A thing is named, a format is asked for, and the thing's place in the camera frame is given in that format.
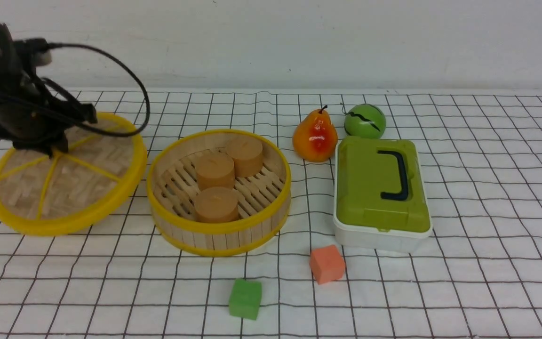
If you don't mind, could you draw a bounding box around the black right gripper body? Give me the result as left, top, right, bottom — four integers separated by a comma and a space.
0, 23, 97, 157

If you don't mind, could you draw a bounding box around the yellow rim bamboo steamer lid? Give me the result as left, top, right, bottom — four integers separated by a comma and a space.
0, 127, 147, 236

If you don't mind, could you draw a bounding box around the bamboo steamer basket yellow rim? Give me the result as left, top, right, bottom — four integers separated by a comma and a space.
147, 129, 292, 256

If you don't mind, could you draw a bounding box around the green lid white plastic box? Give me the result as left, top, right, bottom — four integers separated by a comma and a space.
333, 136, 433, 253

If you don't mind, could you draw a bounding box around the brown cylinder bun middle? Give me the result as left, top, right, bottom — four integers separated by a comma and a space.
194, 153, 235, 191

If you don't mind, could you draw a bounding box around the brown cylinder bun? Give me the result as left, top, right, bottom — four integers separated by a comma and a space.
194, 187, 239, 224
226, 135, 264, 178
194, 153, 235, 191

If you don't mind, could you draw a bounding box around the brown cylinder bun front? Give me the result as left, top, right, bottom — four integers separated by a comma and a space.
194, 187, 239, 224

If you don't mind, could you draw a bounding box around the brown cylinder bun back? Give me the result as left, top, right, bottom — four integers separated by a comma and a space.
226, 135, 264, 178

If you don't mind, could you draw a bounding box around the green foam cube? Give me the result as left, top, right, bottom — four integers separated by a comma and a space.
228, 278, 263, 321

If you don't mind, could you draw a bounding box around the orange yellow toy pear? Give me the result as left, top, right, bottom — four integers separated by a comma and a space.
292, 105, 338, 163

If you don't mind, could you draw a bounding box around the green toy melon ball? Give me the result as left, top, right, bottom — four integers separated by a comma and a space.
344, 104, 387, 139

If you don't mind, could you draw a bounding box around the orange foam cube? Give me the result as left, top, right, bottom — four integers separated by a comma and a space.
309, 244, 346, 285

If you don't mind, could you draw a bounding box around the white black grid tablecloth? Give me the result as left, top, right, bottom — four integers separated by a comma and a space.
0, 89, 542, 339

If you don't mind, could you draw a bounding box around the black cable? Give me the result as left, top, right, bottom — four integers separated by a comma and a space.
45, 42, 151, 138

